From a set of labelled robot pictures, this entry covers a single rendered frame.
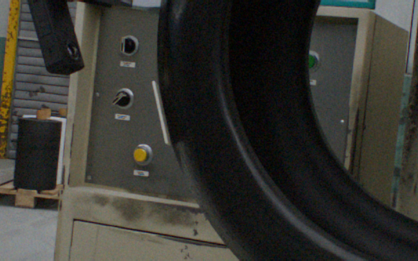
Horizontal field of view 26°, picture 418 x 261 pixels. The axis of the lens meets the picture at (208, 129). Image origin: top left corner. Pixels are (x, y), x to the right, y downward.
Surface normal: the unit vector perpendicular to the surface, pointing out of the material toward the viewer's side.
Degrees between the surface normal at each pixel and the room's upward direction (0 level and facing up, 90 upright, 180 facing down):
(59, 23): 65
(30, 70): 90
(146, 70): 90
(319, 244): 100
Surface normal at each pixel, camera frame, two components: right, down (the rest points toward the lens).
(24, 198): -0.07, 0.04
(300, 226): -0.47, 0.16
